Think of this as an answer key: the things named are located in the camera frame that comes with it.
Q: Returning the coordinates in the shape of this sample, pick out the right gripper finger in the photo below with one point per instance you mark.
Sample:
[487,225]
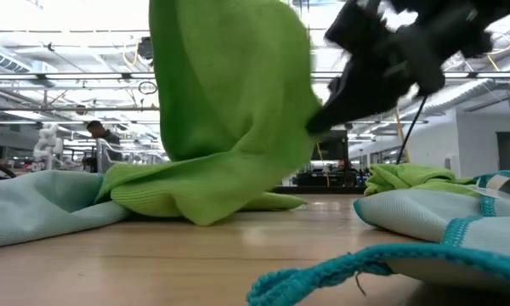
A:
[357,98]

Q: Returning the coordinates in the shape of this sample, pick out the blue microfiber towel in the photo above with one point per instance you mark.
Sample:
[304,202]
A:
[408,212]
[38,204]

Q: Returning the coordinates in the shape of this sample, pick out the green microfiber towel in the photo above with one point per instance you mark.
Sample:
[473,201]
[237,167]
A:
[399,176]
[229,106]

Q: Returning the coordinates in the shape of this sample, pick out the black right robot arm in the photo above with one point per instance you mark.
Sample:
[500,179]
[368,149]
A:
[472,21]

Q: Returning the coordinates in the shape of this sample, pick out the person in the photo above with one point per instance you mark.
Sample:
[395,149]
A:
[104,136]

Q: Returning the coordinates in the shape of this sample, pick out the long ceiling light bar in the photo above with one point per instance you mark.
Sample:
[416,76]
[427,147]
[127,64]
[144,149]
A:
[68,75]

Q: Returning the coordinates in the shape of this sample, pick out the white robot figure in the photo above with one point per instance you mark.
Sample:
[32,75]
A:
[49,144]

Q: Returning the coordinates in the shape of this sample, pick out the black wall monitor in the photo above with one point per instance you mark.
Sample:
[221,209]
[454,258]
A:
[333,146]

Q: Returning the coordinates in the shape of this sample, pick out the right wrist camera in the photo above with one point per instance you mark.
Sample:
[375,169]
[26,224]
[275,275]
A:
[357,30]

